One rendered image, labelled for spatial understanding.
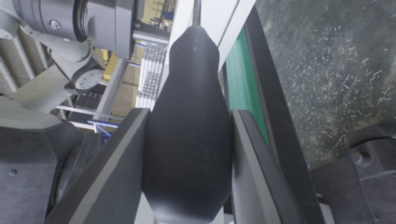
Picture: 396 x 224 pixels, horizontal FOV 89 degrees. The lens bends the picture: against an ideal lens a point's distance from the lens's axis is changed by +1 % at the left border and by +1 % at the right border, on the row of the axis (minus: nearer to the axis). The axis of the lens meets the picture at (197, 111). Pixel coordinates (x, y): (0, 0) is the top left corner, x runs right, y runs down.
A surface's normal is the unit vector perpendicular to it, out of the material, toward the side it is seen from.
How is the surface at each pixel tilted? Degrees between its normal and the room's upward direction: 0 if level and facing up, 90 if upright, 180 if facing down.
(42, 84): 80
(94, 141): 91
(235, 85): 0
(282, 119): 90
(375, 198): 0
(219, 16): 90
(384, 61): 0
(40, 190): 124
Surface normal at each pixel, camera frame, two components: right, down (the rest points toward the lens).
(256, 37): 0.30, -0.58
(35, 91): 0.08, -0.14
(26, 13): 0.03, 0.69
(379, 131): -0.59, -0.45
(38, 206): 0.70, 0.19
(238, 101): -0.95, -0.21
